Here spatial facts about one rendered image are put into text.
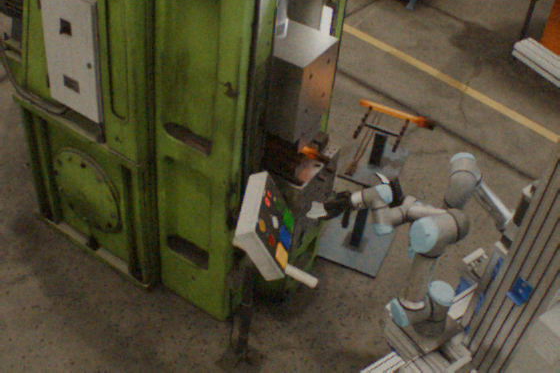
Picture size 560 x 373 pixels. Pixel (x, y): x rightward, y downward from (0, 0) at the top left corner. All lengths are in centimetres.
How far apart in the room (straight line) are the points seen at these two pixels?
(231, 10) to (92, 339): 199
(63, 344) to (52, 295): 34
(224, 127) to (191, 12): 49
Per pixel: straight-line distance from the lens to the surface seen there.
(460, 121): 546
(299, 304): 393
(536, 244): 252
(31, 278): 410
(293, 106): 296
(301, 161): 325
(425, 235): 241
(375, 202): 278
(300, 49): 295
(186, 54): 290
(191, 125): 308
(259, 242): 267
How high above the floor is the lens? 313
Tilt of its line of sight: 42 degrees down
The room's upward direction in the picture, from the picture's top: 6 degrees clockwise
